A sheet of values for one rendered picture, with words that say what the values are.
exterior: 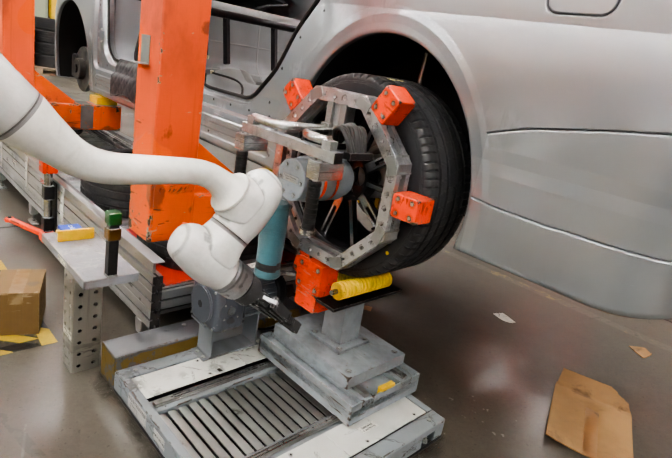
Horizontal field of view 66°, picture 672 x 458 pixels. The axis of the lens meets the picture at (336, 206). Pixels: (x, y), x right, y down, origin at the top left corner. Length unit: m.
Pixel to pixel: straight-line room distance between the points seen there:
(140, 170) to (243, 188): 0.22
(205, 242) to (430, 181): 0.66
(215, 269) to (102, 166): 0.33
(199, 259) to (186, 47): 0.82
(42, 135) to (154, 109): 0.81
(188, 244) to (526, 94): 0.89
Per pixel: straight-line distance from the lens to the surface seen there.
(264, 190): 1.16
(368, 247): 1.51
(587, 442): 2.30
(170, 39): 1.72
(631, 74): 1.32
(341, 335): 1.90
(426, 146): 1.48
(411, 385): 1.99
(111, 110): 3.77
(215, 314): 1.85
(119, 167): 1.03
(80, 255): 1.92
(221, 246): 1.14
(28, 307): 2.33
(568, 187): 1.35
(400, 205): 1.42
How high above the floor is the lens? 1.20
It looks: 15 degrees down
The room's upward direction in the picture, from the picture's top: 10 degrees clockwise
